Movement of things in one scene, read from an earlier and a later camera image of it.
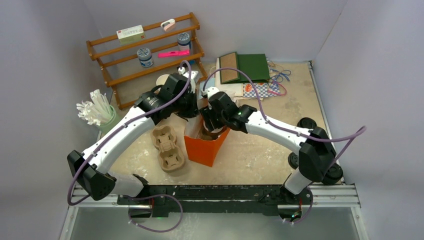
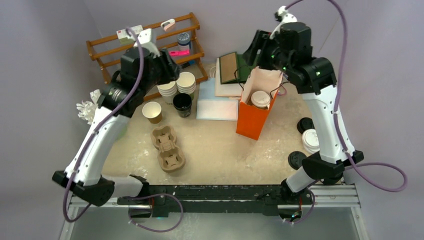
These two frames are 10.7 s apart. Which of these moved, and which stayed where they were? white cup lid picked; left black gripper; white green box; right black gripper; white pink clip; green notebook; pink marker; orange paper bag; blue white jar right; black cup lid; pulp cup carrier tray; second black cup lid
Moved: right black gripper; white cup lid picked; left black gripper; orange paper bag
Stayed: white pink clip; pulp cup carrier tray; second black cup lid; blue white jar right; white green box; pink marker; green notebook; black cup lid
